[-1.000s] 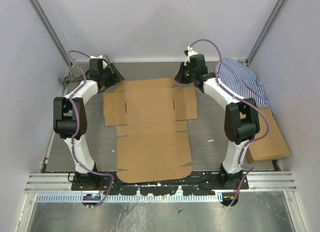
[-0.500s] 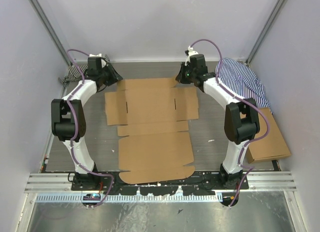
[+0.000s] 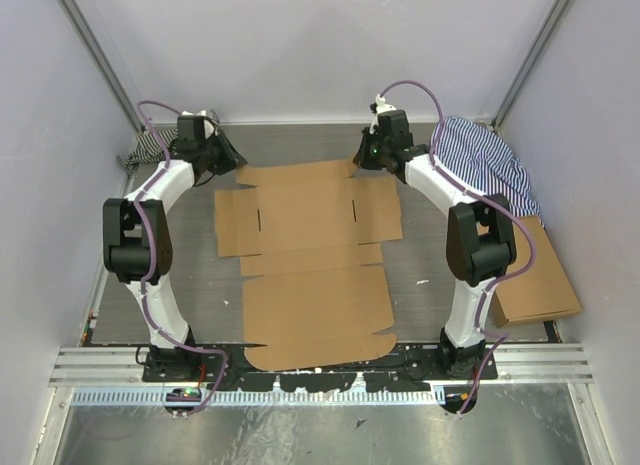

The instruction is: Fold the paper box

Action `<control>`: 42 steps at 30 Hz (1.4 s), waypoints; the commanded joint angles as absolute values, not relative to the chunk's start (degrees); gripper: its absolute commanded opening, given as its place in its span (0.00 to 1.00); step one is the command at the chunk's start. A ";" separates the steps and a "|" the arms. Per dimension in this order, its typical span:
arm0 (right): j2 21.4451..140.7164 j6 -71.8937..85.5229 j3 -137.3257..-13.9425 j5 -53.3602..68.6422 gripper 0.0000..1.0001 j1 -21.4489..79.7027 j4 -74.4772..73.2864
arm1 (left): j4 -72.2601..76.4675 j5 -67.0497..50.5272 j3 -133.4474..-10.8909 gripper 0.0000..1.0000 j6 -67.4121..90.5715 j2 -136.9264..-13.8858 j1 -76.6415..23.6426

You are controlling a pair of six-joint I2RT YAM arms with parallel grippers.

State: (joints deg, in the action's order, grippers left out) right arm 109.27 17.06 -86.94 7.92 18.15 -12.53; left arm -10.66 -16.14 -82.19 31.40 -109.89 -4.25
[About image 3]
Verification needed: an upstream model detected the brown cardboard box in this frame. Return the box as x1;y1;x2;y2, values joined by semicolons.
489;216;583;328
214;159;403;371

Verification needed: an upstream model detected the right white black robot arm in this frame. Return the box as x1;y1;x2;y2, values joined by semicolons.
353;124;517;380

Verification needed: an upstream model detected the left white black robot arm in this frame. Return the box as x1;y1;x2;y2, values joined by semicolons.
102;131;246;382

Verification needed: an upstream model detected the folded brown cardboard box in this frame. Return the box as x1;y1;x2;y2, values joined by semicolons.
489;216;583;328

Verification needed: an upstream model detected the black white striped cloth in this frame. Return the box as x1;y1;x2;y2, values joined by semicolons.
115;108;222;174

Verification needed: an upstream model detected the blue white striped cloth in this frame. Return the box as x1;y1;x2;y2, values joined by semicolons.
435;117;540;217

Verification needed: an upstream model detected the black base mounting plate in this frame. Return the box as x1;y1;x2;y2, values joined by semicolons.
137;342;497;393

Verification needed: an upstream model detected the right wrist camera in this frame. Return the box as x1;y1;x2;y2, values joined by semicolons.
369;95;409;136

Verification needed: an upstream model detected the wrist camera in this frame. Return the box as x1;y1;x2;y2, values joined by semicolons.
177;113;218;141
369;95;409;136

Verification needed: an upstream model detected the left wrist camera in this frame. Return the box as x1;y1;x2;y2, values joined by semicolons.
177;113;218;141

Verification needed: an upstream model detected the left aluminium corner post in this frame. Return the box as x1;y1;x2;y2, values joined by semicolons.
57;0;145;132

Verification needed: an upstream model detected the aluminium corner post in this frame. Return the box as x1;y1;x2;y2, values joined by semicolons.
489;0;575;133
57;0;145;132

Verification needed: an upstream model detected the right aluminium corner post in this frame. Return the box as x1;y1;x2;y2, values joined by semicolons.
489;0;575;133

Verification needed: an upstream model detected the white slotted cable duct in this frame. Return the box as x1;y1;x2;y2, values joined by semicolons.
70;386;445;407

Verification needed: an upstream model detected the aluminium front rail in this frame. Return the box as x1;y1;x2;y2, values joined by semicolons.
50;342;594;386

